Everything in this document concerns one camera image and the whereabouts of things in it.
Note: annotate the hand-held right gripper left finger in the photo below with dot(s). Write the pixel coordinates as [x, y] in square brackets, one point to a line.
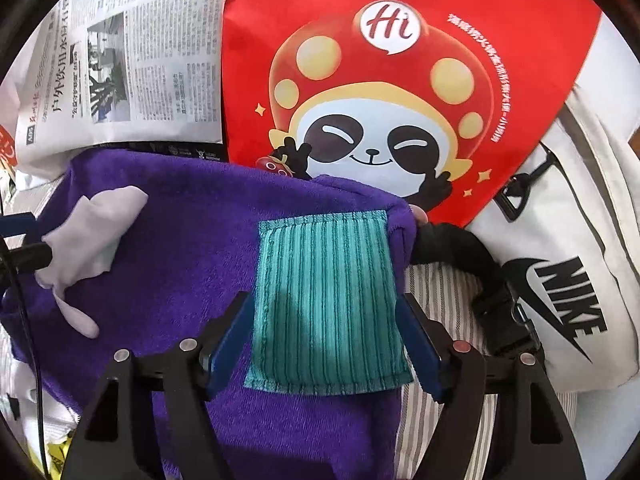
[230, 345]

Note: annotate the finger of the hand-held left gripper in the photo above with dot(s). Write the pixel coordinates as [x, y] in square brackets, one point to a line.
[30, 257]
[17, 223]

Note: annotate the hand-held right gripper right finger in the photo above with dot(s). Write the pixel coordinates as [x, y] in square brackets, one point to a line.
[424, 347]

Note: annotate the white glove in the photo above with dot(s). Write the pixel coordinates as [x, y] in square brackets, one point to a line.
[100, 230]

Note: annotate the teal striped cloth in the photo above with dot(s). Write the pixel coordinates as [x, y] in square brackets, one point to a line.
[325, 300]

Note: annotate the purple towel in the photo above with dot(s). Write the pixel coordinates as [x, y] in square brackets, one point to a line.
[190, 240]

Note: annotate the newspaper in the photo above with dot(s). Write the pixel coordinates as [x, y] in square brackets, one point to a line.
[150, 60]

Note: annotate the red panda print paper bag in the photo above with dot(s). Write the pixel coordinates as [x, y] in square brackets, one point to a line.
[260, 35]

